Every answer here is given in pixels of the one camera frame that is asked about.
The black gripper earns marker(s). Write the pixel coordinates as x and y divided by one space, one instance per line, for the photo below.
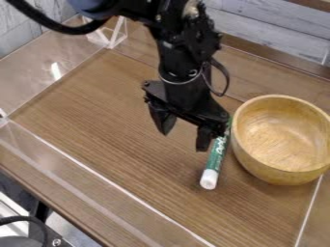
186 101

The green and white marker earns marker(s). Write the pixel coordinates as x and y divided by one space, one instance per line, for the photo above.
212 170

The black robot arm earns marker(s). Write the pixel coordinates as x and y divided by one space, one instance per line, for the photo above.
188 42

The brown wooden bowl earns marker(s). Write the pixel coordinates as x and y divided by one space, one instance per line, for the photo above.
281 139

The black metal base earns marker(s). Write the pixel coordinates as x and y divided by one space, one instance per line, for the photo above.
31 239

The clear acrylic tray wall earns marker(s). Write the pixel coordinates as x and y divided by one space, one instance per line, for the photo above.
82 148

